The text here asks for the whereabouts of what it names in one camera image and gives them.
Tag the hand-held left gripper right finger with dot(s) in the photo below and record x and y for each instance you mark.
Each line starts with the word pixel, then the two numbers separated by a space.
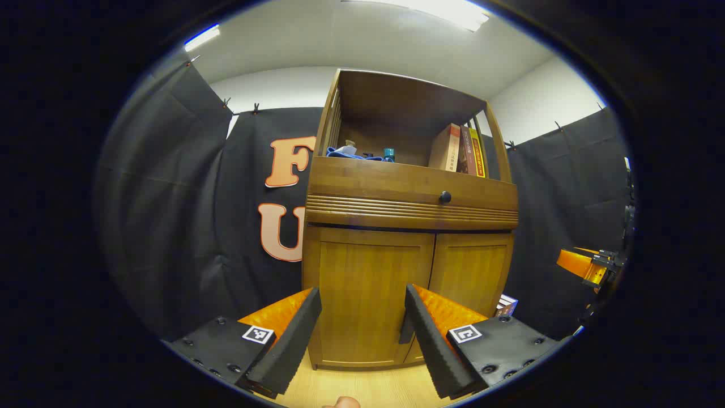
pixel 430 345

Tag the yellow book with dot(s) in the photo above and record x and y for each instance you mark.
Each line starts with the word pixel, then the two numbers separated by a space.
pixel 478 156

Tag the wooden cabinet door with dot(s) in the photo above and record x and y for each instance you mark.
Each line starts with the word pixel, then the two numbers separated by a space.
pixel 470 272
pixel 357 283

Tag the small ceiling light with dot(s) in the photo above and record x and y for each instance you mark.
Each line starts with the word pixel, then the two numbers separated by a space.
pixel 201 37

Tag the printed cardboard box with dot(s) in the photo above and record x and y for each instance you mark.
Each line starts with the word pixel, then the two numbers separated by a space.
pixel 506 305

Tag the wooden double-door shoe cabinet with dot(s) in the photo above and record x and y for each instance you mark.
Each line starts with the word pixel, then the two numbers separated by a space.
pixel 396 96

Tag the black backdrop cloth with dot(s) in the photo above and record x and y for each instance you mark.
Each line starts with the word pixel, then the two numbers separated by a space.
pixel 170 226

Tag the black round drawer knob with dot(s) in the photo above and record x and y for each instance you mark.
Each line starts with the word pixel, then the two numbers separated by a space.
pixel 445 197

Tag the teal cup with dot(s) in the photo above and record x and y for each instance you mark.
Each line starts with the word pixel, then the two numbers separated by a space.
pixel 388 154

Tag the wooden drawer front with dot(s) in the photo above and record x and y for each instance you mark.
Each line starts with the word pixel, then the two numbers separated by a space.
pixel 368 184

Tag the beige book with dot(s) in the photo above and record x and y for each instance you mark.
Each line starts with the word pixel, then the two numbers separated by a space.
pixel 446 148

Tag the blue cloth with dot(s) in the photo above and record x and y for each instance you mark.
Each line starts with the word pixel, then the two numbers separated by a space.
pixel 345 153

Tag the brown book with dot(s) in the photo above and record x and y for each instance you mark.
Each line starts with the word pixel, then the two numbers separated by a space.
pixel 465 152

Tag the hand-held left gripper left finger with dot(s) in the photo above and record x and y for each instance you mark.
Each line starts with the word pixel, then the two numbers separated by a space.
pixel 294 340

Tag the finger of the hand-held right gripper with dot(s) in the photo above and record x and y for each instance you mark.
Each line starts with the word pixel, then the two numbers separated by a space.
pixel 575 262

